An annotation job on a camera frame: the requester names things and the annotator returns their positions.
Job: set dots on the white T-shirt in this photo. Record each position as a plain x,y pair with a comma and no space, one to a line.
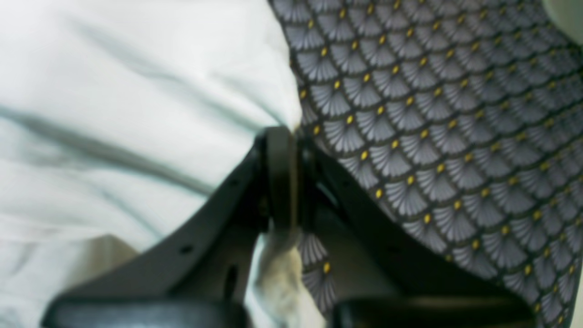
119,118

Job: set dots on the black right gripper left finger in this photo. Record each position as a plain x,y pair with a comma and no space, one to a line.
196,277

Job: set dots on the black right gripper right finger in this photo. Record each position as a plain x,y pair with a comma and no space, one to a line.
385,278

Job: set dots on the fan patterned grey tablecloth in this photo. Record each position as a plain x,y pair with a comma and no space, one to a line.
463,118

